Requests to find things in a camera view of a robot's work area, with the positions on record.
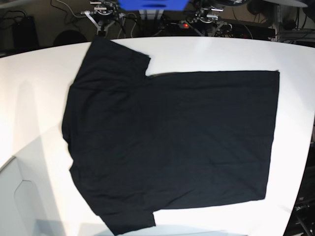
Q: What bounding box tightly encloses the black T-shirt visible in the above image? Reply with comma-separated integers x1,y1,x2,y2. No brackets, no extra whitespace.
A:
62,37,280,235

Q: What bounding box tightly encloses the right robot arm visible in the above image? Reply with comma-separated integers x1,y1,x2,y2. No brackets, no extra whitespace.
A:
80,0,125,37

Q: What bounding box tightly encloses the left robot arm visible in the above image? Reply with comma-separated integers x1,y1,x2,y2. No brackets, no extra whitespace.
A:
184,5,233,36

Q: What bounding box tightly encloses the black power strip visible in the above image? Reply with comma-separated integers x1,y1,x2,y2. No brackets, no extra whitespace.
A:
166,22,276,40

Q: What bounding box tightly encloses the blue plastic box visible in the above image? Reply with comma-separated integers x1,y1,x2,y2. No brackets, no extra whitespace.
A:
118,0,189,11

